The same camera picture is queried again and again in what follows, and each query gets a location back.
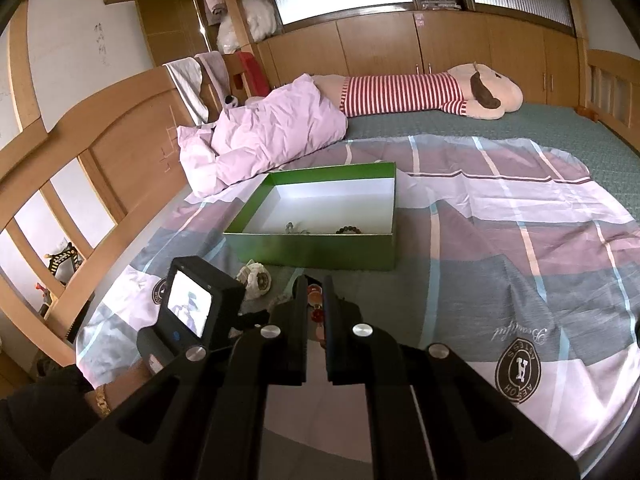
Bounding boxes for plaid bed sheet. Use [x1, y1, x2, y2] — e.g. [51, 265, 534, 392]
[75, 132, 636, 461]

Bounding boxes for hanging clothes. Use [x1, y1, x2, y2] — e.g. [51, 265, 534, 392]
[200, 0, 226, 26]

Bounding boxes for wooden wall cabinets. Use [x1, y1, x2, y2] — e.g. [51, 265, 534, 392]
[255, 7, 588, 108]

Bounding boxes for person's left hand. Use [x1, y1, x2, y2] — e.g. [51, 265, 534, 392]
[107, 360, 151, 406]

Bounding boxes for person's left forearm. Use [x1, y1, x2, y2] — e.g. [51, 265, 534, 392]
[0, 365, 103, 480]

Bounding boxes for red cloth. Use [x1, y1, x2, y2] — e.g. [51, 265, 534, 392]
[235, 51, 273, 98]

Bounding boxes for pink quilt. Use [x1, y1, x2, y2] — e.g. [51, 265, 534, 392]
[177, 74, 349, 198]

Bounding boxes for wooden headboard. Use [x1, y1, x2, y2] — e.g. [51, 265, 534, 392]
[0, 67, 236, 366]

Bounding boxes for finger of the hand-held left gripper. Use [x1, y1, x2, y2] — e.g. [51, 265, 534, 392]
[231, 309, 271, 332]

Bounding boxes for grey pink cloth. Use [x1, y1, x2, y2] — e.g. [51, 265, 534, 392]
[195, 51, 228, 111]

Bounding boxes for wooden footboard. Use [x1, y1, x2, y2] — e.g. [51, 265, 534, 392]
[580, 50, 640, 151]

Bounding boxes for white towel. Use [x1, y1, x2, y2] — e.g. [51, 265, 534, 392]
[165, 57, 211, 126]

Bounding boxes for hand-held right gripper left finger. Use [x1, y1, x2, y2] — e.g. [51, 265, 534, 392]
[50, 275, 308, 480]

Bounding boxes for striped plush toy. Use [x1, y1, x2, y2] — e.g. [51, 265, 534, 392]
[310, 63, 524, 121]

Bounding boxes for red bead bracelet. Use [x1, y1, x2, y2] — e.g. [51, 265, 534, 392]
[307, 284, 328, 348]

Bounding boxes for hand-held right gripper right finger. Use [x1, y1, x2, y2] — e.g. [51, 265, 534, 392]
[322, 275, 581, 480]

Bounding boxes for large white plastic bag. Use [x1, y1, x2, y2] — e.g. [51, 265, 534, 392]
[242, 0, 278, 43]

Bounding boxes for green mattress cover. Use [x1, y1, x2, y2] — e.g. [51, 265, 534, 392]
[345, 102, 640, 241]

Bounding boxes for black orange toy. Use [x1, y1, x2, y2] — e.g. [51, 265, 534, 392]
[45, 242, 83, 286]

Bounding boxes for green cardboard box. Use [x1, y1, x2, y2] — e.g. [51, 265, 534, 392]
[222, 161, 398, 272]

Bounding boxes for small white plastic bag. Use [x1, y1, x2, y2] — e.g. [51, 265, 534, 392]
[216, 12, 248, 56]

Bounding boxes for wooden wardrobe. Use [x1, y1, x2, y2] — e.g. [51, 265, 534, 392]
[102, 0, 211, 68]

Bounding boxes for white chunky bracelet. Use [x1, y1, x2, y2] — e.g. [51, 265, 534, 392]
[236, 260, 273, 301]

